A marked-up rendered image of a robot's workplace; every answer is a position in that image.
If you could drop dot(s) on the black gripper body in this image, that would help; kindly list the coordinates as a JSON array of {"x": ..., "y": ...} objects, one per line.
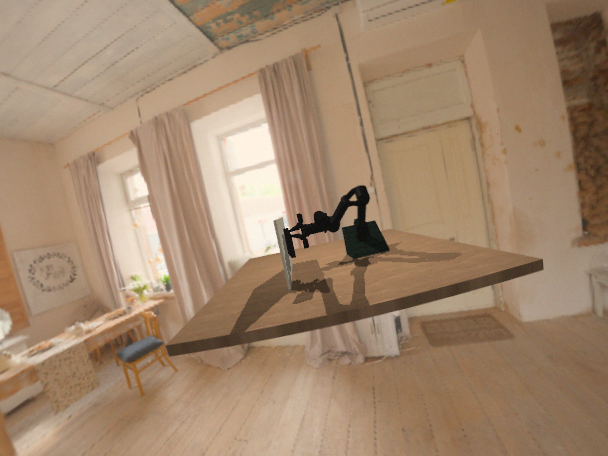
[{"x": 308, "y": 229}]

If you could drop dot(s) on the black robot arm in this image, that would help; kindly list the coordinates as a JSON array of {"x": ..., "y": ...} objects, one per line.
[{"x": 332, "y": 223}]

